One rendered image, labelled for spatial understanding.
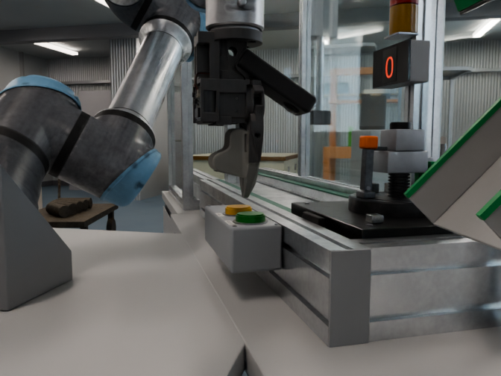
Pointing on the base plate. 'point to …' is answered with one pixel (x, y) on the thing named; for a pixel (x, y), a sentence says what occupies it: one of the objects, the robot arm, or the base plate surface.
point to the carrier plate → (350, 224)
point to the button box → (243, 242)
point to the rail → (312, 269)
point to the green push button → (250, 217)
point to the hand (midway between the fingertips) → (250, 188)
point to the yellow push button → (237, 209)
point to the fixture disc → (385, 206)
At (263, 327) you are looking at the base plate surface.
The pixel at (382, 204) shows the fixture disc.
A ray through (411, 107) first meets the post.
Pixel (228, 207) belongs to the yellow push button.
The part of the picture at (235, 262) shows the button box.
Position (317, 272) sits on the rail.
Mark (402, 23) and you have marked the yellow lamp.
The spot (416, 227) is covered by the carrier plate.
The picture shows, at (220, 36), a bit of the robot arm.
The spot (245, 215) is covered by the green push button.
